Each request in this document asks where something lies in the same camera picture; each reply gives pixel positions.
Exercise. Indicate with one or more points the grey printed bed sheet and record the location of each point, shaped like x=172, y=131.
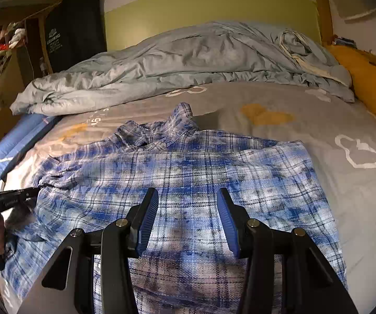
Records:
x=305, y=127

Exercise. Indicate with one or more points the blue plaid shirt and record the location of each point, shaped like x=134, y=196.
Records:
x=191, y=170

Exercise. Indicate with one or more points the grey duvet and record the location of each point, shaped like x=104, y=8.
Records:
x=175, y=55

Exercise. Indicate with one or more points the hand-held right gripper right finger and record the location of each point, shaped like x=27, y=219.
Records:
x=229, y=219

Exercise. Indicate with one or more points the clothes pile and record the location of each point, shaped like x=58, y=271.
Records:
x=10, y=41

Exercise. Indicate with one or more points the black hanging bag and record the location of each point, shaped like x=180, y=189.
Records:
x=77, y=29

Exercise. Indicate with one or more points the green headboard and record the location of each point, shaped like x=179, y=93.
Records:
x=207, y=13

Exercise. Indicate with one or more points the blue mat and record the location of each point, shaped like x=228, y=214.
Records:
x=21, y=140

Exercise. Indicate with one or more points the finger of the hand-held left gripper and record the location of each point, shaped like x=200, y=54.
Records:
x=18, y=195

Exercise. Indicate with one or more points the yellow bolster pillow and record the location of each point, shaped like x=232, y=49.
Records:
x=371, y=75

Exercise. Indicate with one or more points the wooden shelf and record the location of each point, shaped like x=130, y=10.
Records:
x=14, y=72

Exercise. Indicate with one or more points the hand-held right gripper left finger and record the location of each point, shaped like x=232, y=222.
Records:
x=147, y=217

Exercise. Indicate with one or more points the wooden bed post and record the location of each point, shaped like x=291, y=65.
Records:
x=323, y=9

